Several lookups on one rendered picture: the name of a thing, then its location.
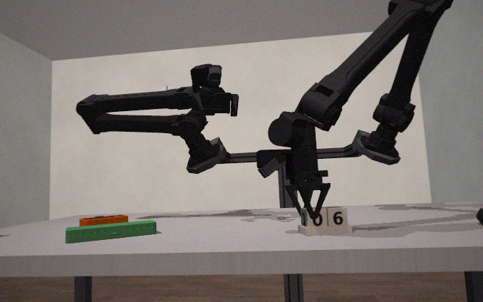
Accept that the green long rectangular box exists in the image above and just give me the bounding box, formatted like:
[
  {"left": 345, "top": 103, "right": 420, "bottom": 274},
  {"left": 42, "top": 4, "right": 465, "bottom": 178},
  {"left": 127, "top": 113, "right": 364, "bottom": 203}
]
[{"left": 66, "top": 220, "right": 157, "bottom": 244}]

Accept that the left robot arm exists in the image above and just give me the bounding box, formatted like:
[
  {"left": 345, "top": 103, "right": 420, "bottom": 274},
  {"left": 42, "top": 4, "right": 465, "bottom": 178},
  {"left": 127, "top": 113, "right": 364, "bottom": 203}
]
[{"left": 256, "top": 0, "right": 453, "bottom": 178}]

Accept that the orange digital multimeter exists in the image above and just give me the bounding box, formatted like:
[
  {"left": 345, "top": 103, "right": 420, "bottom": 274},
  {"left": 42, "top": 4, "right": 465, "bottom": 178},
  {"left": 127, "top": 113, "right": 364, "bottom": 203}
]
[{"left": 80, "top": 215, "right": 128, "bottom": 227}]

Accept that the beige calendar cube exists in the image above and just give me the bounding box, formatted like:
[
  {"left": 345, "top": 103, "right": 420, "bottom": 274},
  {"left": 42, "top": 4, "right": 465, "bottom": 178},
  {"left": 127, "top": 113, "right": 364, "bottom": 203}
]
[
  {"left": 321, "top": 206, "right": 348, "bottom": 227},
  {"left": 301, "top": 208, "right": 328, "bottom": 228}
]

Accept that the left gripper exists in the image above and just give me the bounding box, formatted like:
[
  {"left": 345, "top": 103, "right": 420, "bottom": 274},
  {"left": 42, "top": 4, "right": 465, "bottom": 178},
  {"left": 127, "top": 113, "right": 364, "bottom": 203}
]
[{"left": 285, "top": 147, "right": 331, "bottom": 219}]

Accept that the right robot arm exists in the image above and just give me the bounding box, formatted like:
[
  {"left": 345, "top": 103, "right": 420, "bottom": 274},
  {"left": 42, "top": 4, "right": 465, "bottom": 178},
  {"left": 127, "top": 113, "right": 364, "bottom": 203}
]
[{"left": 76, "top": 64, "right": 225, "bottom": 167}]

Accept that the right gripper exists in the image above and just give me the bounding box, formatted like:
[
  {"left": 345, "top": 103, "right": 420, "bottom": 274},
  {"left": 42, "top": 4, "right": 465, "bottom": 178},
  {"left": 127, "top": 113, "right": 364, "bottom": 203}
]
[{"left": 191, "top": 92, "right": 239, "bottom": 116}]

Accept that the cream rectangular tray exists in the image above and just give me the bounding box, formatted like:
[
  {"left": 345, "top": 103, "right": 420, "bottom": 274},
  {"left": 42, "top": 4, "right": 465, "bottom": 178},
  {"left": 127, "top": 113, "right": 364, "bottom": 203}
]
[{"left": 298, "top": 224, "right": 352, "bottom": 236}]

